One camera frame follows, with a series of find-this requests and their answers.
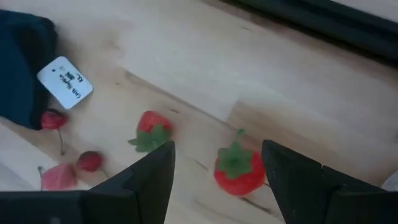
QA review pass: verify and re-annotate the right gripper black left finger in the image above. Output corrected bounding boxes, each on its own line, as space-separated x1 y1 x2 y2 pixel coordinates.
81 140 177 224

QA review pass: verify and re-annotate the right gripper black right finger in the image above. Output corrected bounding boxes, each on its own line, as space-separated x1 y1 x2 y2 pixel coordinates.
261 139 398 224

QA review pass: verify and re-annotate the red toy cherry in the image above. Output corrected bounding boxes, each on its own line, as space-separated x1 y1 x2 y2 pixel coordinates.
40 108 68 156
76 151 109 180

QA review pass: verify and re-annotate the red toy strawberry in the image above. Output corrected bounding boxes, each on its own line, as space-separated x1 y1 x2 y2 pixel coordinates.
213 129 267 197
127 110 173 153

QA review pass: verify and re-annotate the small pink toy fruit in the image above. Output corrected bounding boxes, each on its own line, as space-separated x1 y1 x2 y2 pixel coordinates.
37 161 78 191

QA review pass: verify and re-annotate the white paper tag, short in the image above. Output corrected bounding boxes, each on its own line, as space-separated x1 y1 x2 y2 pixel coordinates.
36 55 94 110

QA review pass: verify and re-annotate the dark blue folded cloth napkin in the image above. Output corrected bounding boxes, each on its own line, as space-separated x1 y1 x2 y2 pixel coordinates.
0 9 58 131

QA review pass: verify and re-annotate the black table edge rail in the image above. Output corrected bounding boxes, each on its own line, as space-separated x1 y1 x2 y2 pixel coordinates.
222 0 398 68

